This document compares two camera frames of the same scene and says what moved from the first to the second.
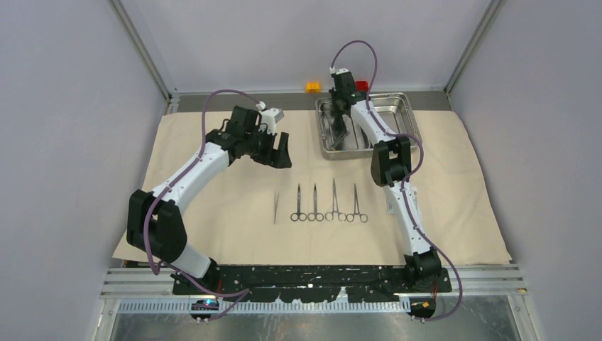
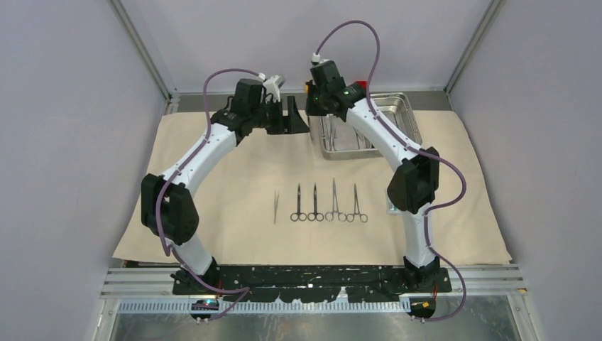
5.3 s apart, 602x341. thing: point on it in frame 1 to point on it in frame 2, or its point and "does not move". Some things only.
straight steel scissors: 312,217 does not move
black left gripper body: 260,147 to 271,118
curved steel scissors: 302,216 does not move
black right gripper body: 335,96 to 316,105
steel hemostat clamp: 350,217 does not move
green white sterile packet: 390,206 does not move
